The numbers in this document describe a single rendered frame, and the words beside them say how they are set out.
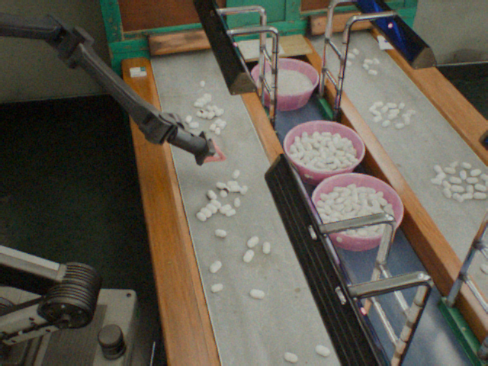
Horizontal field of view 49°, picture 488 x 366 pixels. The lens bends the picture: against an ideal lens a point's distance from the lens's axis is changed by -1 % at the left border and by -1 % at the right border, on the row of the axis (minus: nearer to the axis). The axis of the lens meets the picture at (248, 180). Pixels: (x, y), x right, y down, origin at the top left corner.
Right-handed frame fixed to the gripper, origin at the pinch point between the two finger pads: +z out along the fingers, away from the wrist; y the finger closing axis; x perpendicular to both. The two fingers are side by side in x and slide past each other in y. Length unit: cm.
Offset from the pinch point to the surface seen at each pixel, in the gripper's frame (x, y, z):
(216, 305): 13, -49, -7
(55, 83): 87, 156, -13
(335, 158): -19.7, -3.3, 32.0
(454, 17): -83, 131, 154
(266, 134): -9.2, 11.4, 15.2
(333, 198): -14.4, -20.0, 26.9
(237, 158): 0.4, 4.4, 7.7
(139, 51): 12, 75, -13
